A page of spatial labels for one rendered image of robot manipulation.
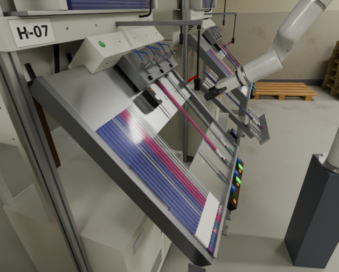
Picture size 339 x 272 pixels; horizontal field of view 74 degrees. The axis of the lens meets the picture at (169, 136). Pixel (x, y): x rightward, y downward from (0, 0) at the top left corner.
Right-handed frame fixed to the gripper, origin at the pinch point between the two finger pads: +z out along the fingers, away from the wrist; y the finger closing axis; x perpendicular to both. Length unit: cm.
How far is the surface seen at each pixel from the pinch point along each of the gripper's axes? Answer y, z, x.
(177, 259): 20, 64, 82
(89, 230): 57, 51, 17
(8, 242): 49, 162, 20
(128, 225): 50, 39, 24
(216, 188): 30.6, 5.8, 29.7
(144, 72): 24.4, 9.1, -23.1
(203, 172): 29.9, 7.2, 21.7
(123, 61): 27.9, 12.3, -30.3
